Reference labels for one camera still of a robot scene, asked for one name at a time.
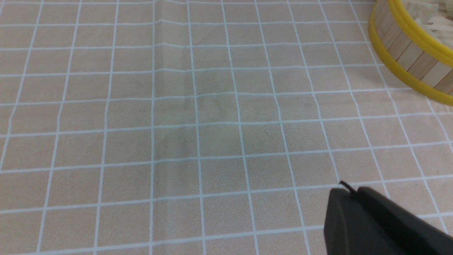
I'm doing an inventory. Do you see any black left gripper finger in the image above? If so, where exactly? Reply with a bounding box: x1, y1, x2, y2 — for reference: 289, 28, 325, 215
323, 181, 453, 255

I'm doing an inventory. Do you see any pale dumpling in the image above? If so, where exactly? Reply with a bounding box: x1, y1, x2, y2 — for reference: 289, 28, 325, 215
402, 0, 453, 48

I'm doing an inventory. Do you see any bamboo steamer tray yellow rim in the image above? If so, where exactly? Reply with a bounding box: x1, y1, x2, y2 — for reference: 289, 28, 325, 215
368, 0, 453, 106

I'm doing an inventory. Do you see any peach checkered tablecloth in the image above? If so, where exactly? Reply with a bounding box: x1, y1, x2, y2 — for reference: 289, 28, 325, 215
0, 0, 452, 255

